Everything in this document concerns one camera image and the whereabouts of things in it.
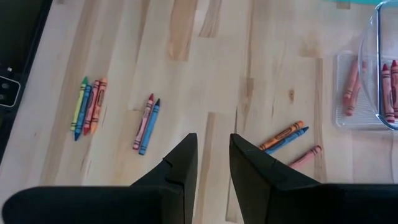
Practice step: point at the clear plastic bin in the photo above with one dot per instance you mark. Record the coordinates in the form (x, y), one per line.
(367, 46)

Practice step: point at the green crayon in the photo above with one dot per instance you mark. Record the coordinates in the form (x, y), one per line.
(78, 105)

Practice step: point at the orange crayon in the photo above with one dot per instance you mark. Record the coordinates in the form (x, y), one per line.
(99, 104)
(281, 135)

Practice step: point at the blue crayon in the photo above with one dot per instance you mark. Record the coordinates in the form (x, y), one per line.
(289, 140)
(150, 127)
(83, 112)

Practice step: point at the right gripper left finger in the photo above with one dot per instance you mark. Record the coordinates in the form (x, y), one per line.
(186, 168)

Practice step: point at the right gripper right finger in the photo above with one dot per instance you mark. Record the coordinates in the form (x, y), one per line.
(252, 177)

